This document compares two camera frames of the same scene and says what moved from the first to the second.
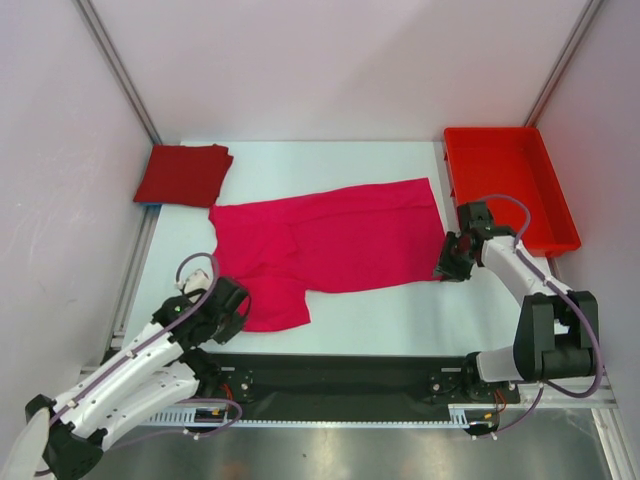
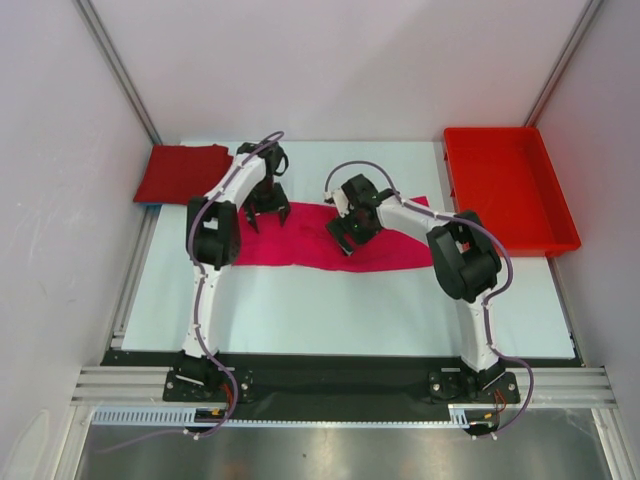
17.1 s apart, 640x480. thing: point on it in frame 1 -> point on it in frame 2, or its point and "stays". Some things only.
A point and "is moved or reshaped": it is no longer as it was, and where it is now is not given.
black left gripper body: (228, 327) -> (268, 197)
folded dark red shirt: (192, 175) stays
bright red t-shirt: (282, 247) is moved or reshaped
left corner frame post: (99, 31) stays
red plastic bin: (513, 161) stays
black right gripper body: (451, 258) -> (347, 231)
